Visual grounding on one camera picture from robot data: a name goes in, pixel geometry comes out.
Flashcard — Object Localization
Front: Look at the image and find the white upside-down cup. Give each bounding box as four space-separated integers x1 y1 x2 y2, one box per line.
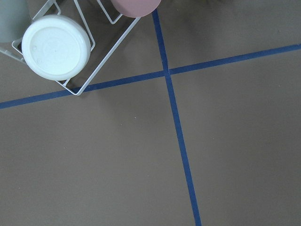
22 15 91 81

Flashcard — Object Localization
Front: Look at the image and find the white wire cup rack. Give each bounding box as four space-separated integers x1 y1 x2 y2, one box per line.
0 0 142 96

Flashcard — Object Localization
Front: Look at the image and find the grey-blue upside-down cup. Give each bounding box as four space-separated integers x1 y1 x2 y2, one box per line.
0 0 31 43

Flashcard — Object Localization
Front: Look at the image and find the pink upside-down cup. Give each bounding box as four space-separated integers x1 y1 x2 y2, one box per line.
111 0 161 18

